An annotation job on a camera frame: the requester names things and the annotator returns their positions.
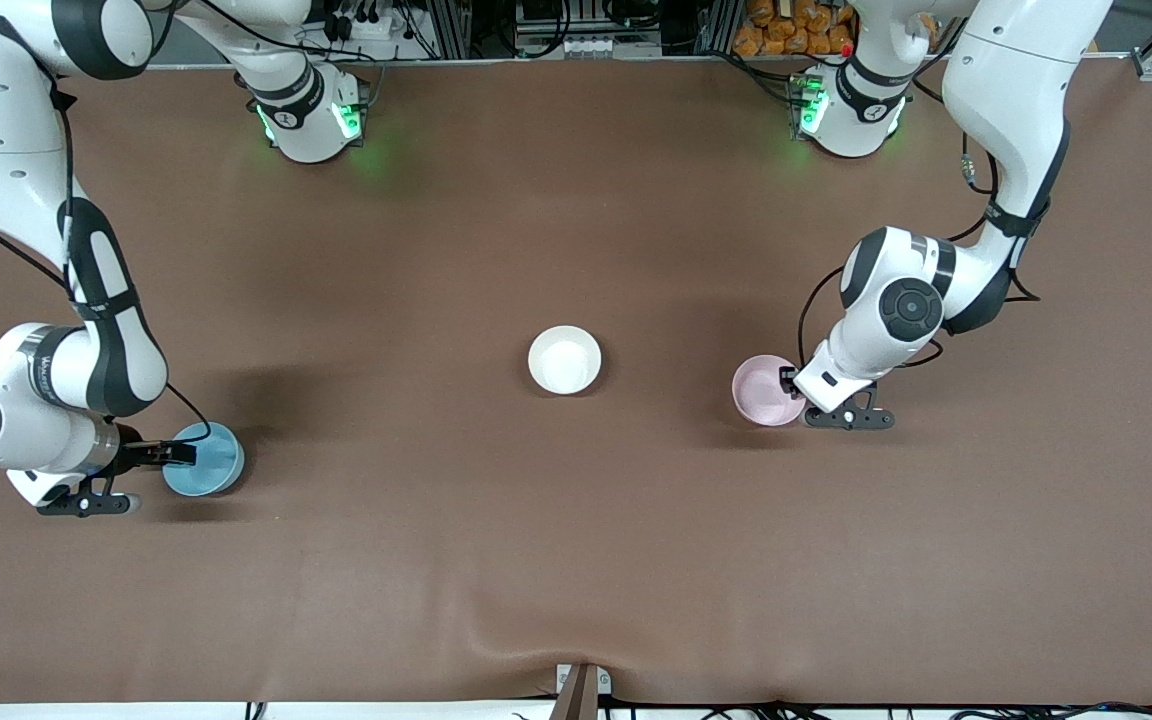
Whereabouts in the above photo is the pink bowl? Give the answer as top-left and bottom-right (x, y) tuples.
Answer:
(731, 354), (808, 428)

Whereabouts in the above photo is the blue bowl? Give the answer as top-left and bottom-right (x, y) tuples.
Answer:
(162, 421), (246, 498)

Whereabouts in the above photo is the white bowl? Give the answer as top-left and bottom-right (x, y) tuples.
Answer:
(527, 325), (603, 396)

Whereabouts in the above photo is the brown table mat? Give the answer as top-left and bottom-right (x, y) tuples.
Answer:
(0, 55), (1152, 706)

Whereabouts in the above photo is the orange packaged snacks pile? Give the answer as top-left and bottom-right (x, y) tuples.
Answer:
(733, 0), (857, 58)

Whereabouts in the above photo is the metal clamp with brown bar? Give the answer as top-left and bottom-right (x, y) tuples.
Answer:
(551, 662), (613, 720)

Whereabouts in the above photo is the metal device with white connectors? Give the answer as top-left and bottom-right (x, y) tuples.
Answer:
(514, 0), (665, 59)

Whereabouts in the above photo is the white power strip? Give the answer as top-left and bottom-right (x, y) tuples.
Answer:
(331, 8), (409, 43)

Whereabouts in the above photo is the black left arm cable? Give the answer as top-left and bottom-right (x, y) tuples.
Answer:
(796, 75), (1042, 371)

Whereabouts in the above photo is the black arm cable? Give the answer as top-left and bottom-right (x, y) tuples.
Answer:
(796, 75), (1042, 371)
(0, 85), (213, 448)

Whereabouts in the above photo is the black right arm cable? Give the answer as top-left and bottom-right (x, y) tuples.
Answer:
(0, 85), (213, 448)

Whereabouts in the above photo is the aluminium frame post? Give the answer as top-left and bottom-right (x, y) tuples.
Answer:
(428, 0), (474, 59)
(694, 0), (743, 56)

